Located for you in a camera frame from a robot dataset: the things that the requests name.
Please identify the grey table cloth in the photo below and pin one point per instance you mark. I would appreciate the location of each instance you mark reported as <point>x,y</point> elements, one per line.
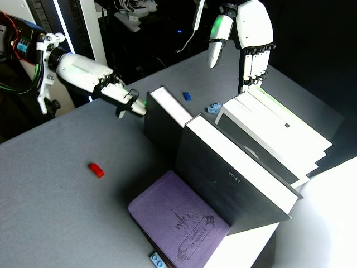
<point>55,209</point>

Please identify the purple embossed book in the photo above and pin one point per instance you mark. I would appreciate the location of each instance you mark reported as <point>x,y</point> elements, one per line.
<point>178,217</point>

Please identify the dark blue toy brick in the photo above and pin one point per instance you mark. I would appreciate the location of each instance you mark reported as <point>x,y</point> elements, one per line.
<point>187,96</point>

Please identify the white platform block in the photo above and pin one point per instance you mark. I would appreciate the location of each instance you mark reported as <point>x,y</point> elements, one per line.
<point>315,223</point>

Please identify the small black hardcover book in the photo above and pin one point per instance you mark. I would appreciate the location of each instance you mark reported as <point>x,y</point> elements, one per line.
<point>161,125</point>

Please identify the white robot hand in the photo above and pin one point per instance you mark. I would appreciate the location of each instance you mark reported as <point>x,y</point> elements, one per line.
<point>253,25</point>
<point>81,72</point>

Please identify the light blue toy piece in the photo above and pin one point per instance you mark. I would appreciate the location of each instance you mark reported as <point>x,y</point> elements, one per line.
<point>213,108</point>

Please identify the light blue studded brick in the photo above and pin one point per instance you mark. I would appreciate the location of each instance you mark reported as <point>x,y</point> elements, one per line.
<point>156,260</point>

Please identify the large black hardcover book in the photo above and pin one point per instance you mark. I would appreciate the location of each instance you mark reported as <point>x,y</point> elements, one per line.
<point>223,181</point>

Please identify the white background clutter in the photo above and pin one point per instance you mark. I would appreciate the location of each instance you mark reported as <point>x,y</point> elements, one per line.
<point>131,16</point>

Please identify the red toy brick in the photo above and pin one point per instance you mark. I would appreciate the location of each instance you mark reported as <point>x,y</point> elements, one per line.
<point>96,170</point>

